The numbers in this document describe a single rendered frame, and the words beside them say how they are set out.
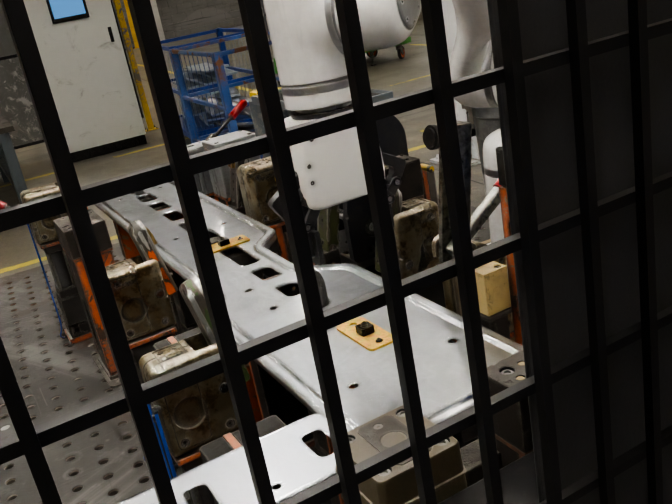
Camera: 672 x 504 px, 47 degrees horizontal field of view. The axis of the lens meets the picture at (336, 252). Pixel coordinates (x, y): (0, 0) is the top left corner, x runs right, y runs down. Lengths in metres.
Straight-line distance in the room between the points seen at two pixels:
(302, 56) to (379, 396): 0.35
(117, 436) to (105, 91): 6.70
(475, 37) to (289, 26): 0.59
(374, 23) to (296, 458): 0.41
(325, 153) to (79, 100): 7.22
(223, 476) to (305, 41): 0.42
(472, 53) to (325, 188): 0.60
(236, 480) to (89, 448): 0.76
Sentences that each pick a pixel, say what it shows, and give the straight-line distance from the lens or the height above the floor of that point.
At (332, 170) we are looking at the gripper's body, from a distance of 0.82.
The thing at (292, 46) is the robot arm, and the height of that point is 1.34.
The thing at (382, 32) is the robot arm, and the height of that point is 1.34.
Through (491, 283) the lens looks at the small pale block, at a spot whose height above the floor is 1.05.
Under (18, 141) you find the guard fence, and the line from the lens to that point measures 8.81.
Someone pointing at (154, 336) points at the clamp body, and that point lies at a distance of 1.23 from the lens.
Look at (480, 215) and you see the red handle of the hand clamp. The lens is 0.97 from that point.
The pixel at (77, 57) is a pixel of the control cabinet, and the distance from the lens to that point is 7.97.
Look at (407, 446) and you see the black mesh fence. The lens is 0.25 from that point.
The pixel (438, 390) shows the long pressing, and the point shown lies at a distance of 0.80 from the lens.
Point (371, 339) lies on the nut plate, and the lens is 0.90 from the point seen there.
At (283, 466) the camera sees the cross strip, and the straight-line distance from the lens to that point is 0.73.
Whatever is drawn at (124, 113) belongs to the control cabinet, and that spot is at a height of 0.35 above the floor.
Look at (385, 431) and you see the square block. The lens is 0.64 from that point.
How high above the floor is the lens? 1.42
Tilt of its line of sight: 21 degrees down
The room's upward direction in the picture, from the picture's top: 11 degrees counter-clockwise
